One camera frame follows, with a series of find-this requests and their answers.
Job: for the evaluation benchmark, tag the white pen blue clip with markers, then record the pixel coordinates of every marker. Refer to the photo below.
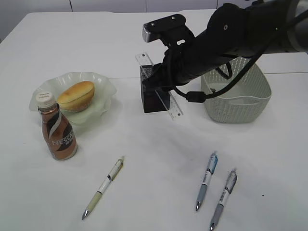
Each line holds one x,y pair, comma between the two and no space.
210,169

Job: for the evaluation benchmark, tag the yellow bread roll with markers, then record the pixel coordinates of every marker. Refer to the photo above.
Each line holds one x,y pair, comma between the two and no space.
78,97

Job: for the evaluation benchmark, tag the clear pen grey grip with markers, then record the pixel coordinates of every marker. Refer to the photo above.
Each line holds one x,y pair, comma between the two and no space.
228,188

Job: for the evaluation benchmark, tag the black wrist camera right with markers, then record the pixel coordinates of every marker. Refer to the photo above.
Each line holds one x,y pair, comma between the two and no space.
153,30

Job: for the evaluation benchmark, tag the transparent plastic ruler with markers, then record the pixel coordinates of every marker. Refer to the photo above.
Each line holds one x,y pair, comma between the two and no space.
174,111

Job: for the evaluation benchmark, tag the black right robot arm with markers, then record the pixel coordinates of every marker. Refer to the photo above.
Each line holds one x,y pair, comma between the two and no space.
231,32

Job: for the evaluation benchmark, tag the black mesh pen holder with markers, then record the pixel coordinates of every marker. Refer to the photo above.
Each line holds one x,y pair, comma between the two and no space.
152,100

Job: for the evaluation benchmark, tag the translucent green wavy plate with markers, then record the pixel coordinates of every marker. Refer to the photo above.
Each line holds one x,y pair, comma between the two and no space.
101,102

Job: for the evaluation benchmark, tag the brown Nescafe coffee bottle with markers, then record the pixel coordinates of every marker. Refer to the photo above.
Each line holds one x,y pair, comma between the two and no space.
56,129

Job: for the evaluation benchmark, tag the white pen beige grip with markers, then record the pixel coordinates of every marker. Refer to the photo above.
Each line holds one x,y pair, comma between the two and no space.
97,196

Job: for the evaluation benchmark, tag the green plastic woven basket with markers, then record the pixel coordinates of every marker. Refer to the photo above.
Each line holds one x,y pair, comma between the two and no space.
244,102

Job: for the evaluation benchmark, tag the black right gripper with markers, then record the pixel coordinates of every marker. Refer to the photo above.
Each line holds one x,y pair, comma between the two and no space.
181,62

